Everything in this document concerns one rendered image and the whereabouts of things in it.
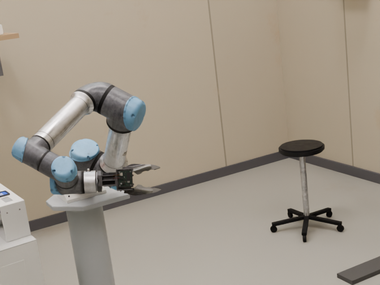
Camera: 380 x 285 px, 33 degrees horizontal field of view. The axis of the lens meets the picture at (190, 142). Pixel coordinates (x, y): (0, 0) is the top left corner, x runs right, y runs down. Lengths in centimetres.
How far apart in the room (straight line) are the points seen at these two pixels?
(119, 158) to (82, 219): 41
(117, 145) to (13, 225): 49
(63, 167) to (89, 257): 92
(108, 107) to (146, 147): 289
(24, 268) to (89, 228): 47
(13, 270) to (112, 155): 56
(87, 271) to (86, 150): 57
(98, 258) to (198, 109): 269
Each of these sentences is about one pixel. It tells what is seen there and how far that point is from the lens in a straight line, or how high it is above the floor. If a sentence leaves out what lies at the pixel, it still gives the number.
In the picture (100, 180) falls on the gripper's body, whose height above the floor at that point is 108.
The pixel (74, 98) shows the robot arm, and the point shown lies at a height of 132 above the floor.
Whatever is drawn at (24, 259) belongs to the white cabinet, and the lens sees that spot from 243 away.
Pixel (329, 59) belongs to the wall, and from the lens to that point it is 524.
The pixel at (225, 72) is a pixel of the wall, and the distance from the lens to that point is 542.
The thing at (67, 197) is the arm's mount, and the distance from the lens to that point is 275.
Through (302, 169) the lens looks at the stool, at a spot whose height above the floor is 41.
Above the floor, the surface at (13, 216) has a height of 91.
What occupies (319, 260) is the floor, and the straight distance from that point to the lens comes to 385.
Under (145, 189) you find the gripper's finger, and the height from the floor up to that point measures 102.
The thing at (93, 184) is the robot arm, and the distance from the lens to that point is 210.
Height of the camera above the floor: 166
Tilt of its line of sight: 14 degrees down
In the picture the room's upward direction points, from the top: 7 degrees counter-clockwise
